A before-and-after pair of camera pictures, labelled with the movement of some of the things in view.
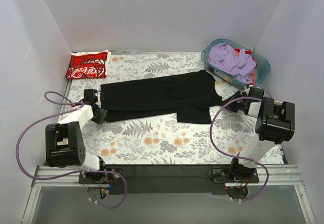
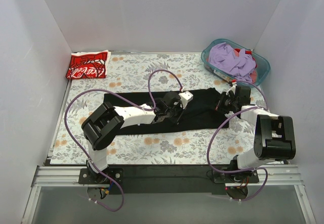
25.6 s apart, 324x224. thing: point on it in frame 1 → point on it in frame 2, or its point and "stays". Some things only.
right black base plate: x=222 y=175 stays
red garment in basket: x=253 y=73 stays
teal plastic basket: x=238 y=64 stays
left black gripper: x=100 y=115 → x=174 y=113
